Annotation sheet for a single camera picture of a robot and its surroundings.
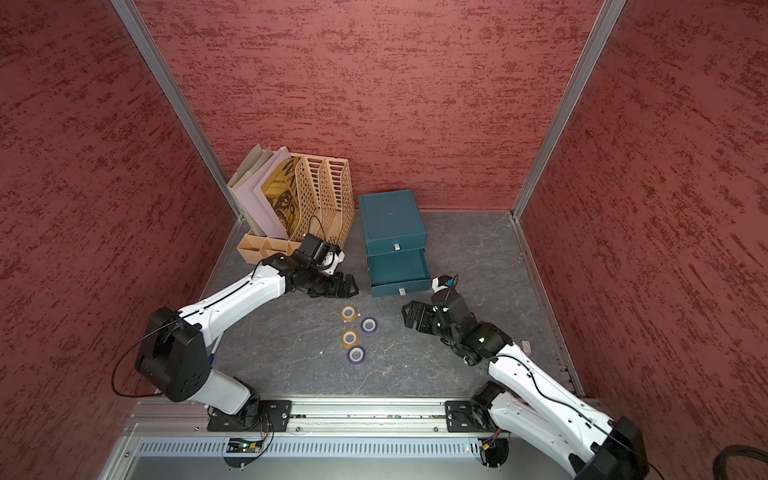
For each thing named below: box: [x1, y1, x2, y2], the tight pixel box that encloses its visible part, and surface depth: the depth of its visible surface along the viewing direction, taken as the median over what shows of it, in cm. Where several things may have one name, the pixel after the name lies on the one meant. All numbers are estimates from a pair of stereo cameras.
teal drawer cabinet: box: [358, 190, 428, 258], surface depth 90 cm
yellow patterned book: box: [261, 157, 303, 238], surface depth 102 cm
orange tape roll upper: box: [340, 304, 359, 322], surface depth 94 cm
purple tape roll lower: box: [347, 345, 367, 366], surface depth 85 cm
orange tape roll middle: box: [341, 329, 360, 349], surface depth 89 cm
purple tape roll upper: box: [361, 317, 378, 335], surface depth 91 cm
